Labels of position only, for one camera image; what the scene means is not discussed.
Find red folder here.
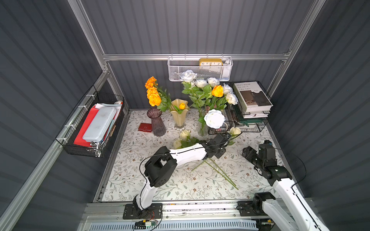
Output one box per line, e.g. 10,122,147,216
73,106,99,147

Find black wire desk organizer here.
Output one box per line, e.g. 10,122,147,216
208,81,273,135

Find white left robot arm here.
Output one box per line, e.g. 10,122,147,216
133,133,232,211

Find black wire wall basket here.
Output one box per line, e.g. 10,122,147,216
56,86,125,158

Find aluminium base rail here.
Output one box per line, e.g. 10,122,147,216
76,199,319,231

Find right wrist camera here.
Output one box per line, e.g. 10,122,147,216
262,140,274,149

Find orange yellow rose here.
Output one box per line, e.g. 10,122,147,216
146,87,158,99

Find purple glass vase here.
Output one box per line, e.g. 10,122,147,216
147,108,166,137

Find orange tulip bud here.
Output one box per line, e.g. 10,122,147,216
173,103,186,114

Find orange flower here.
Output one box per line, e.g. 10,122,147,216
210,85,225,111
145,77,168,94

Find white wire wall basket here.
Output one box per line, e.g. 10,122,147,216
167,55,233,82

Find white hardcover book stack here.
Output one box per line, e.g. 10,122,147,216
233,81,273,118

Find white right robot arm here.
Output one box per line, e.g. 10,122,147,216
242,143,329,231

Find red wallet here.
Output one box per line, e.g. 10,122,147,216
138,123,152,132

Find clear glass vase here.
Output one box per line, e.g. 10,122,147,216
198,117,209,137

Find yellow ruffled vase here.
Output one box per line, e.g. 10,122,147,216
171,99,189,131

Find white plastic case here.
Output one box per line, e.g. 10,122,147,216
83,106,116,142

